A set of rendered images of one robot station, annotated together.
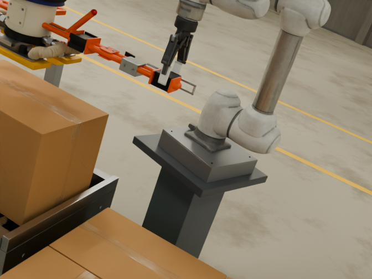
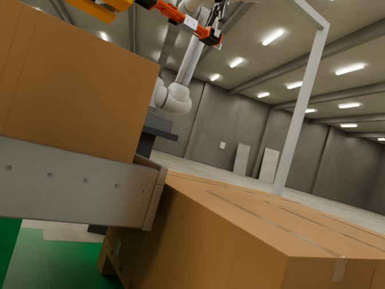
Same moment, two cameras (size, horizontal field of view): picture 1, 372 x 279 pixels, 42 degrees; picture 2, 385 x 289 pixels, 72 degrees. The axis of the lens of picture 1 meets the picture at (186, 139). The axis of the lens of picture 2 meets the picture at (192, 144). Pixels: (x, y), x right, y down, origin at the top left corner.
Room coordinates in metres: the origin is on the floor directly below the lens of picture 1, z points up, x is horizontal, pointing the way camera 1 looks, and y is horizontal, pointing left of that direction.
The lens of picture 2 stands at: (0.76, 1.10, 0.69)
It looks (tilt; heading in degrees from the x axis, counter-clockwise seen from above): 1 degrees up; 309
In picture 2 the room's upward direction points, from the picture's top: 16 degrees clockwise
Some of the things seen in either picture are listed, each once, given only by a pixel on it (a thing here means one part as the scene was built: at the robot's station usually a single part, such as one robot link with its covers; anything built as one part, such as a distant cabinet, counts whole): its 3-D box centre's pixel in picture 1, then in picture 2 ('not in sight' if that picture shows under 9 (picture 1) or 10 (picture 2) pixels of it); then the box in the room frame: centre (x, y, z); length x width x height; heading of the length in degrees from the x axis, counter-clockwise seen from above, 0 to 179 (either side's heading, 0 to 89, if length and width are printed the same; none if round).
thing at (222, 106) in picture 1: (221, 112); (151, 91); (2.24, -0.12, 1.00); 0.18 x 0.16 x 0.22; 64
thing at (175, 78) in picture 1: (165, 80); (211, 36); (1.62, 0.13, 1.24); 0.08 x 0.07 x 0.05; 73
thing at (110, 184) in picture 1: (68, 207); (128, 157); (1.68, 0.36, 0.58); 0.70 x 0.03 x 0.06; 162
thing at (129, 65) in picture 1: (132, 66); (187, 23); (1.67, 0.26, 1.24); 0.07 x 0.07 x 0.04; 73
